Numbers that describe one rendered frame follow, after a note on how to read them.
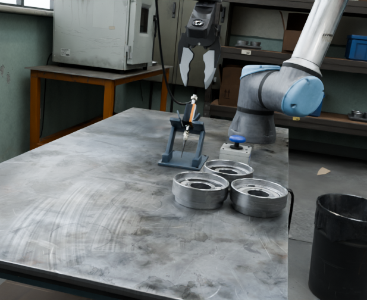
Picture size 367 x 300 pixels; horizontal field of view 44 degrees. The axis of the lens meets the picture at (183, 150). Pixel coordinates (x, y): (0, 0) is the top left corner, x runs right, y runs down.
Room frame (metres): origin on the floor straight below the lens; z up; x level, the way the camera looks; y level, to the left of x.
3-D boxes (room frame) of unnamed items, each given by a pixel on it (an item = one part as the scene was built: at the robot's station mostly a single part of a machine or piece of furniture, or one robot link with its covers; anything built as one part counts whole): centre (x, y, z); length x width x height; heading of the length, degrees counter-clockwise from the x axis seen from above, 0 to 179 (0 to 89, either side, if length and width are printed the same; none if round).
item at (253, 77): (1.39, -0.22, 0.97); 0.13 x 0.12 x 0.14; 35
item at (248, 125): (1.40, -0.21, 0.85); 0.15 x 0.15 x 0.10
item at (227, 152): (1.07, -0.13, 0.82); 0.08 x 0.07 x 0.05; 169
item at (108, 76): (3.60, 0.62, 0.39); 1.50 x 0.62 x 0.78; 169
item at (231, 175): (0.91, -0.10, 0.82); 0.10 x 0.10 x 0.04
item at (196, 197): (0.80, -0.04, 0.82); 0.10 x 0.10 x 0.04
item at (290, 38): (4.40, -1.02, 1.19); 0.52 x 0.42 x 0.38; 79
